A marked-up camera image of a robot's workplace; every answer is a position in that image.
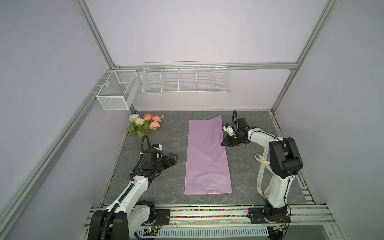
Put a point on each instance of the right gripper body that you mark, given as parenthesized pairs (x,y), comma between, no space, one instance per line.
(233,140)

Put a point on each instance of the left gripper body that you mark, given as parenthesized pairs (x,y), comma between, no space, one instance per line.
(161,164)

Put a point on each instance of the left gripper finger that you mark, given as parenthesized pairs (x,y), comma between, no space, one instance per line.
(173,156)
(169,163)

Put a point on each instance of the pink purple wrapping paper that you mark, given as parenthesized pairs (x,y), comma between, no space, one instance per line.
(207,168)

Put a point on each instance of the pink spray rose stem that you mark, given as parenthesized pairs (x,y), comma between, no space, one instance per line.
(156,124)

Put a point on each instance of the dark pink rose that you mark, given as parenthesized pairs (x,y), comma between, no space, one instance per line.
(148,119)

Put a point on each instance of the cream rose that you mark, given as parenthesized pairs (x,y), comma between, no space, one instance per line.
(136,130)

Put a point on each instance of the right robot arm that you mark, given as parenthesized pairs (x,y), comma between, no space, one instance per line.
(280,164)

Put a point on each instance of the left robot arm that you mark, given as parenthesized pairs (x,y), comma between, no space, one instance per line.
(126,198)

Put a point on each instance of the white rose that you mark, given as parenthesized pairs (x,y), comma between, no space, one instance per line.
(132,117)

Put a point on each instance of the small white mesh basket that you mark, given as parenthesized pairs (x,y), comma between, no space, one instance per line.
(118,91)

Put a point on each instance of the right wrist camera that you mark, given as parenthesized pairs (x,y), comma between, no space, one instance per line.
(229,129)

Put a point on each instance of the long white wire basket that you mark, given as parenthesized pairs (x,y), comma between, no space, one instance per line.
(186,77)

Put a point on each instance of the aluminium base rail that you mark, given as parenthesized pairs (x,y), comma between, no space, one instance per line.
(224,222)

